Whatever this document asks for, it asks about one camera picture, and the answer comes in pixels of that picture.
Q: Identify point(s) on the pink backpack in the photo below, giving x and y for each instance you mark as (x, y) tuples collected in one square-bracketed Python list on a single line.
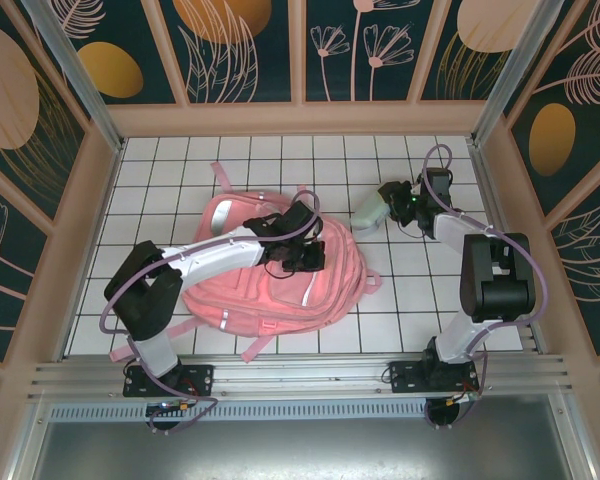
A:
[(290, 295)]

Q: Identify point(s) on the mint green pencil case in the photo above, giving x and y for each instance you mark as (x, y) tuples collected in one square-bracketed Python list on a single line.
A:
[(370, 215)]

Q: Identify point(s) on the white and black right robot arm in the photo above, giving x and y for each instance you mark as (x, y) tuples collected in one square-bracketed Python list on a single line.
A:
[(495, 280)]

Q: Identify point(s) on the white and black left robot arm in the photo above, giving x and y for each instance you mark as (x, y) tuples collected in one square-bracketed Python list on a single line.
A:
[(220, 255)]

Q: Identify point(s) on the small circuit board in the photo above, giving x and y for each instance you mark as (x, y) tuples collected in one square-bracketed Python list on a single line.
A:
[(462, 398), (167, 408)]

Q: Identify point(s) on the aluminium side rail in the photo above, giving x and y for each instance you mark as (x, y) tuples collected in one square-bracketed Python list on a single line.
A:
[(507, 250)]

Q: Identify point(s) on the aluminium mounting rail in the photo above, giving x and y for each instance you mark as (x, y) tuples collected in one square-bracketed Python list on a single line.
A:
[(305, 372)]

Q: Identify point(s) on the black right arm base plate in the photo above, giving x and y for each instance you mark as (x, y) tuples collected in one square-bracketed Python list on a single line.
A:
[(405, 380)]

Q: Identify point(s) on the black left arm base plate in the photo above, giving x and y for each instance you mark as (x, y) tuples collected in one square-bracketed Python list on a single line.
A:
[(195, 377)]

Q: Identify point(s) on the aluminium frame post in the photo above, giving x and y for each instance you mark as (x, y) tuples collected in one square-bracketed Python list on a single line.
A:
[(513, 70), (82, 82)]

